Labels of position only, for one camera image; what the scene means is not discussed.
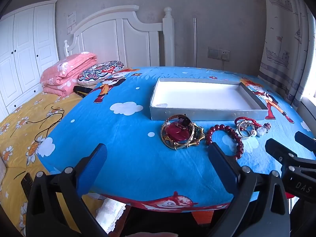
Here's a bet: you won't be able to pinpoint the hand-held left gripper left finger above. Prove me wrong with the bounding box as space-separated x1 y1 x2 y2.
26 143 108 237

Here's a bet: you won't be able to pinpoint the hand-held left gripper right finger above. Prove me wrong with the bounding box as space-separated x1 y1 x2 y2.
207 142 290 237

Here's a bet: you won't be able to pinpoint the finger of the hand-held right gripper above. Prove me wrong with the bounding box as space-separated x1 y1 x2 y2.
265 138 316 167
294 131 316 151

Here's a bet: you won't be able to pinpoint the glass bottle pendant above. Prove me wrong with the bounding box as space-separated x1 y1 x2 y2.
257 123 271 137

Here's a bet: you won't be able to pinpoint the dark red bead bracelet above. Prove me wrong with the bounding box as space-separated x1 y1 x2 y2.
206 125 244 160

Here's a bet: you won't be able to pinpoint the plain gold bangle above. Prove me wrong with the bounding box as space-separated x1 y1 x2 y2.
236 121 255 138

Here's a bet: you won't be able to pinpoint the red braided cord bracelet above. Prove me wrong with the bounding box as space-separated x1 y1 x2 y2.
234 117 263 129

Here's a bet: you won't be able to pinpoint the gold bamboo bangle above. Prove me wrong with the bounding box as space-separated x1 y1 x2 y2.
161 116 204 151

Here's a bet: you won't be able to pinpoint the dark red flower brooch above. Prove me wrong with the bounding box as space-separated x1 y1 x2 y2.
165 115 195 145

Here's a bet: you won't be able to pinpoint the grey cardboard tray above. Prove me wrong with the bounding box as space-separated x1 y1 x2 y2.
149 78 269 121

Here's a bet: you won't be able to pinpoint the blue cartoon printed blanket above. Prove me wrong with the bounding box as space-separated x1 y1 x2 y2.
37 66 316 214

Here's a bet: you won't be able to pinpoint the white lace cloth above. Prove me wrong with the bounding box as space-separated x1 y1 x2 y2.
95 197 126 233

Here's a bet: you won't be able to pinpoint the black remote control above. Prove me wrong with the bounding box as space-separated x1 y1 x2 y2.
21 172 34 196

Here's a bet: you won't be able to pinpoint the black flat object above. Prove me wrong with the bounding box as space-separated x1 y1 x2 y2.
73 86 94 97

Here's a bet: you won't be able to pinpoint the yellow floral bedsheet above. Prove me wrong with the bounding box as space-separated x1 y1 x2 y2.
0 91 104 237

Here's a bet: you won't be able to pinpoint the patterned round pillow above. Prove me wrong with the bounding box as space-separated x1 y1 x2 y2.
77 60 124 87

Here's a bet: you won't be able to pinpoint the pink folded quilt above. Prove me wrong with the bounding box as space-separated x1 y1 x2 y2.
40 52 98 97

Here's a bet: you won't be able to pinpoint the ship print curtain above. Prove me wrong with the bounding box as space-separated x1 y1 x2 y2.
258 0 316 109

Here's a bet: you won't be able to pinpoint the metal pole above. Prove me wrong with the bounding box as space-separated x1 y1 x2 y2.
193 18 197 68

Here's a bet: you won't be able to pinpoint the white bed headboard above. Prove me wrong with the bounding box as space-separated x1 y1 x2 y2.
64 5 175 67

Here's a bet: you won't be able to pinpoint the white wardrobe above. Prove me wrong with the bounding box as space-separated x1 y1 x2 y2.
0 0 60 115

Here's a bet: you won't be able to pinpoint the black cable on bed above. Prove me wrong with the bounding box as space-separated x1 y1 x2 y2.
26 106 65 144

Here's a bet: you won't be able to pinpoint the wall socket with plug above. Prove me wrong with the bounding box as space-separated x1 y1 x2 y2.
219 49 231 62

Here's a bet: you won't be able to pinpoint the grey wall switch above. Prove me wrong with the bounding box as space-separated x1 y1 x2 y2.
208 46 220 59

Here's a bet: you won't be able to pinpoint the paper wall notices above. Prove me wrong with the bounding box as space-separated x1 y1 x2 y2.
67 10 77 34

